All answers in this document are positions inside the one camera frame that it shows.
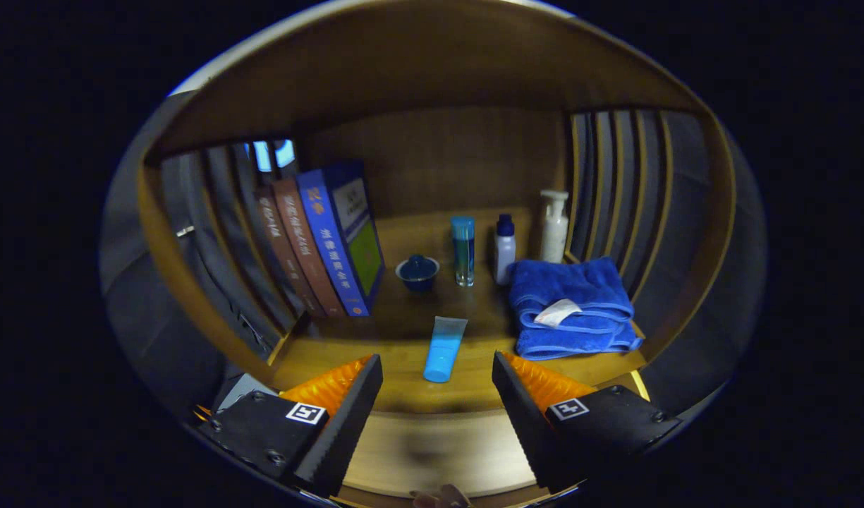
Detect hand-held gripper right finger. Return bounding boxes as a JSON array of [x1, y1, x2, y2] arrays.
[[491, 351, 684, 495]]

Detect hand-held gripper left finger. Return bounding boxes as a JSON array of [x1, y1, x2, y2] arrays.
[[197, 353, 384, 498]]

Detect wooden drawer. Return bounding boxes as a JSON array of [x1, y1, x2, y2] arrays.
[[333, 408, 545, 508]]

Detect light blue tube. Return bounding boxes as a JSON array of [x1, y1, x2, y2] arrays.
[[423, 316, 469, 384]]

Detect wooden countertop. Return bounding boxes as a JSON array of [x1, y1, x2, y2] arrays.
[[269, 208, 647, 413]]

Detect wooden cabinet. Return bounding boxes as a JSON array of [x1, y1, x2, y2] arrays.
[[100, 0, 767, 508]]

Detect blue folded towel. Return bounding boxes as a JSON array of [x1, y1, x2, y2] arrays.
[[508, 256, 644, 361]]

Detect blue lidded teacup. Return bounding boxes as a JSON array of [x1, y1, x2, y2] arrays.
[[395, 254, 441, 293]]

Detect white bottle blue cap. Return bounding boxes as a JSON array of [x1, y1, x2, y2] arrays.
[[493, 214, 517, 286]]

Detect blue book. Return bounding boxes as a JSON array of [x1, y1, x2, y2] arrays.
[[296, 161, 387, 318]]

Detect teal glass bottle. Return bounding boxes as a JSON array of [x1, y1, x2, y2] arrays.
[[451, 216, 476, 287]]

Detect dark brown book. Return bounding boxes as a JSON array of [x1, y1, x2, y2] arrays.
[[254, 187, 327, 320]]

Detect white pump bottle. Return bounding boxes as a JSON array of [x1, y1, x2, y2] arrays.
[[540, 189, 570, 264]]

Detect reddish brown book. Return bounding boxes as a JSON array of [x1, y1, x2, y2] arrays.
[[273, 178, 348, 318]]

